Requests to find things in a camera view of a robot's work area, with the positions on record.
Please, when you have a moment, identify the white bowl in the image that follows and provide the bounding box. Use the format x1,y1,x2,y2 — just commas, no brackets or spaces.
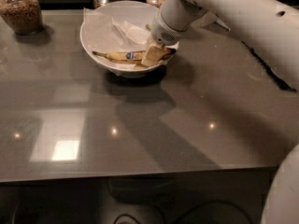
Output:
79,0,180,79

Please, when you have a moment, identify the left glass jar of grains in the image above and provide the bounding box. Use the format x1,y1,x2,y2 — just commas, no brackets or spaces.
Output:
0,0,43,35

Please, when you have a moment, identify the black mesh mat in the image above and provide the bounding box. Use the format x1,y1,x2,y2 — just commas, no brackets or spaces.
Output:
242,42,296,92

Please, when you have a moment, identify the short yellow banana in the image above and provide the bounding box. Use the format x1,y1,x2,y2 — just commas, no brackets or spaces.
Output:
146,24,151,31

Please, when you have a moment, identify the white folded card stand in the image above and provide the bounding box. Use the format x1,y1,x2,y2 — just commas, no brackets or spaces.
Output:
192,11,231,31

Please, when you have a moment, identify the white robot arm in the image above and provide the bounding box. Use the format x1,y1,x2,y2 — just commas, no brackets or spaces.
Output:
149,0,299,224

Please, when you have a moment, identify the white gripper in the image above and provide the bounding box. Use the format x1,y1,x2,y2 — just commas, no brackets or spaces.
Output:
141,11,187,67

